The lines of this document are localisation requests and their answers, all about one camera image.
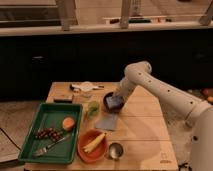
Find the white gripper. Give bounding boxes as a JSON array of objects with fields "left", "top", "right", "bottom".
[{"left": 114, "top": 77, "right": 131, "bottom": 100}]

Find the dark purple bowl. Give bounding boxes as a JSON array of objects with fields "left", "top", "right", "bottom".
[{"left": 103, "top": 92, "right": 124, "bottom": 113}]

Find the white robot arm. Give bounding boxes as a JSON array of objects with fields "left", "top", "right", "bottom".
[{"left": 114, "top": 61, "right": 213, "bottom": 171}]

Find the orange bowl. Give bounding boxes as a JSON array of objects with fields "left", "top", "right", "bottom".
[{"left": 77, "top": 130, "right": 108, "bottom": 164}]

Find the grey cloth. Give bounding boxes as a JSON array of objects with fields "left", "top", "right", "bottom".
[{"left": 95, "top": 113, "right": 118, "bottom": 131}]

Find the clear plastic cup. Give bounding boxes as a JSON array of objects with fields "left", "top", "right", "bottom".
[{"left": 80, "top": 81, "right": 93, "bottom": 98}]

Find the small metal cup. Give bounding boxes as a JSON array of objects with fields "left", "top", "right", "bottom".
[{"left": 109, "top": 143, "right": 124, "bottom": 160}]

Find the orange fruit half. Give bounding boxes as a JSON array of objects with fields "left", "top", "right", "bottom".
[{"left": 62, "top": 117, "right": 75, "bottom": 131}]

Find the yellow banana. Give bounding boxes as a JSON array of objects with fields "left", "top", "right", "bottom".
[{"left": 83, "top": 133, "right": 106, "bottom": 153}]

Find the green plastic tray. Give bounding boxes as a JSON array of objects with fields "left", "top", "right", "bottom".
[{"left": 18, "top": 103, "right": 82, "bottom": 164}]

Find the bunch of dark grapes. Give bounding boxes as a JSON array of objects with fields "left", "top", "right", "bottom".
[{"left": 35, "top": 127, "right": 63, "bottom": 142}]

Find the metal fork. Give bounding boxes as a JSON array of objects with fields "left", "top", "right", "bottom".
[{"left": 33, "top": 134, "right": 71, "bottom": 157}]

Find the black white handled tool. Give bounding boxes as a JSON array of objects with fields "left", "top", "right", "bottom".
[{"left": 70, "top": 84, "right": 104, "bottom": 90}]

